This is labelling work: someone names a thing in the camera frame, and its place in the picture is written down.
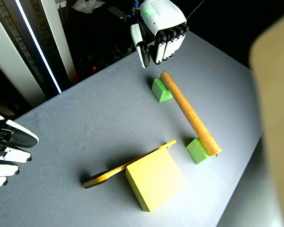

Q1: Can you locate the green support block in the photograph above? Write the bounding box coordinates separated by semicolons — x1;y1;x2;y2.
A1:
186;138;213;164
151;77;174;103

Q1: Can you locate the crumpled white plastic bag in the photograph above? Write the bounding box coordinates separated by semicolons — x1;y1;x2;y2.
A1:
71;0;106;14

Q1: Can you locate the blurred beige board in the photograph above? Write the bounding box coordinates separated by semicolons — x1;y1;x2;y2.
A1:
248;7;284;227

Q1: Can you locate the wooden cylinder rod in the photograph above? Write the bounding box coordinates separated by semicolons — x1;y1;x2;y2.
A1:
160;71;222;157

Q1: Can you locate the thin black cable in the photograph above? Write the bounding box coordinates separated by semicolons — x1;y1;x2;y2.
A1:
186;0;205;20

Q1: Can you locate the white pillar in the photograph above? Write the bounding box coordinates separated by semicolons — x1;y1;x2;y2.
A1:
40;0;77;85
0;0;48;109

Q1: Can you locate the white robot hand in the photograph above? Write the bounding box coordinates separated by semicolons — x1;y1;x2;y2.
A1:
130;0;190;69
0;110;40;196

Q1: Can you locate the grey table cloth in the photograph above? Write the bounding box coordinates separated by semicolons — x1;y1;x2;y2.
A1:
0;29;266;227

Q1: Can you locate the bright white light strip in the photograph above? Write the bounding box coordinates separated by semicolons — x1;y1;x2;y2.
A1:
15;0;62;94

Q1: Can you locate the small grey device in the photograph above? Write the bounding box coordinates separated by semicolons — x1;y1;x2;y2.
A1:
107;6;128;20

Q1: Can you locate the yellow cube block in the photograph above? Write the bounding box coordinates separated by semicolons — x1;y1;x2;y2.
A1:
124;148;187;213

